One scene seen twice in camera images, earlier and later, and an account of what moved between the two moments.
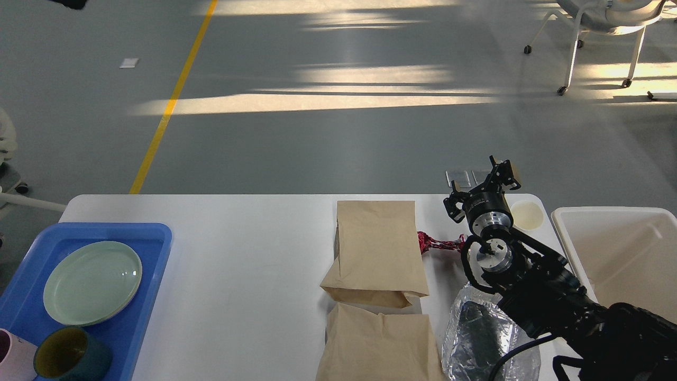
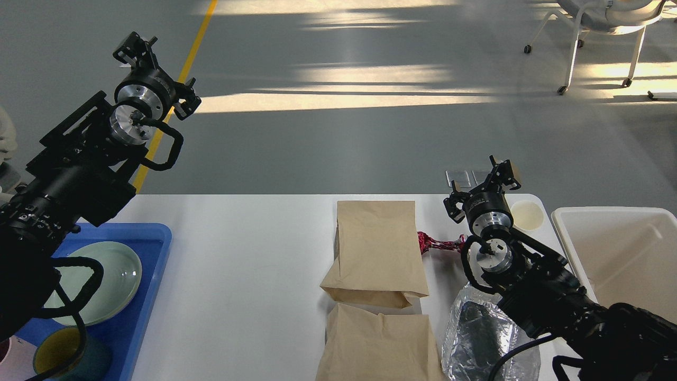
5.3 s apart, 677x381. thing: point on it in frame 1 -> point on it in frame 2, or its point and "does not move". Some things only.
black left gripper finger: x=75 y=4 -> x=149 y=87
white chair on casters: x=614 y=17 does not move
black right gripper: x=489 y=212 does not move
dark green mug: x=71 y=354 does not move
